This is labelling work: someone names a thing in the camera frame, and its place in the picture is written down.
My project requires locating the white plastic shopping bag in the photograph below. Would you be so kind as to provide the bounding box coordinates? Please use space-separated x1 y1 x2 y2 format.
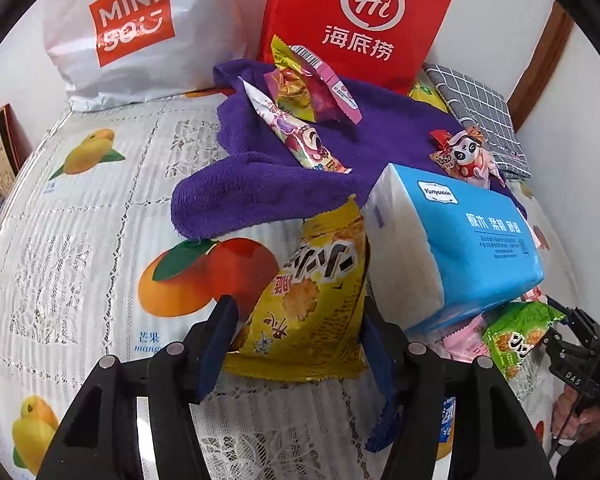
41 0 271 113

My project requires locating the person's right hand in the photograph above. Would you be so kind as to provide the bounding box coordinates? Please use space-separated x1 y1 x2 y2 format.
551 390 600 443

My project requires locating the folded grey checked cloth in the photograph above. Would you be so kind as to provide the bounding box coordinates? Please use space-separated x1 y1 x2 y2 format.
422 62 531 181

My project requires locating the yellow rainbow candy packet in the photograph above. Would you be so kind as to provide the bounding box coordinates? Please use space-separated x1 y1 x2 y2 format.
270 34 317 123

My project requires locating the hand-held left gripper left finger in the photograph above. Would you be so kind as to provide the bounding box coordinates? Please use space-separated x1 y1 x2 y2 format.
37 296 240 480

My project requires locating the green snack packet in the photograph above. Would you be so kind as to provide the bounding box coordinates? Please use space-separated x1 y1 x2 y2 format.
481 301 567 391

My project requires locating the pale pink snack packet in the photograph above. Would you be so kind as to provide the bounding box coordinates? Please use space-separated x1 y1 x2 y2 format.
440 312 501 365

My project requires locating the panda print snack packet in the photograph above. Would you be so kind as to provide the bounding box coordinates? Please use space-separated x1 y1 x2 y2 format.
429 127 506 188

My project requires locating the yellow packet with green label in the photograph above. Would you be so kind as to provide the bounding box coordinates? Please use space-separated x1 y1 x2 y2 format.
407 72 451 113

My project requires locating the red paper shopping bag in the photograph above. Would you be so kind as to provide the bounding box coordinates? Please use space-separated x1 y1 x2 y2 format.
256 0 462 96

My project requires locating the yellow snack packet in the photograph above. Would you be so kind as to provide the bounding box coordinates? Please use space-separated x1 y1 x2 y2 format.
224 194 372 383

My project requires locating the long pink white snack packet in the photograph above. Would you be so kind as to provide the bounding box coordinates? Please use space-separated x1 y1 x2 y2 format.
237 76 353 175

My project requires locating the brown patterned book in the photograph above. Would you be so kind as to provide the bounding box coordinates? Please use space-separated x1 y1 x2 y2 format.
0 104 33 206

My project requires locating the brown wooden door frame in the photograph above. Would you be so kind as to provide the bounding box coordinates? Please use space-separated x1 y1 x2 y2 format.
507 2 573 131

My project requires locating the pink barcode snack packet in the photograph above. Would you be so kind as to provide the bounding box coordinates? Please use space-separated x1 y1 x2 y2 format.
263 45 363 125

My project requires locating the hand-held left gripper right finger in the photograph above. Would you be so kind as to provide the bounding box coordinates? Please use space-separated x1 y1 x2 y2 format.
361 296 551 480

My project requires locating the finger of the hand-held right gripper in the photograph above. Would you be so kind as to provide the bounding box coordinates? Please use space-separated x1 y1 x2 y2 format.
539 337 588 361
546 296 600 346

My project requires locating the blue tissue pack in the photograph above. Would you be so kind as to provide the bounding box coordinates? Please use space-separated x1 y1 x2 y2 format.
362 162 546 336

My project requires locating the purple towel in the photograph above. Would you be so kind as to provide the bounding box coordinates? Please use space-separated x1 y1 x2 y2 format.
170 59 528 241

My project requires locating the fruit print tablecloth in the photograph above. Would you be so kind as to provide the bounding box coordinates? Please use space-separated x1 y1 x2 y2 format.
0 87 581 480

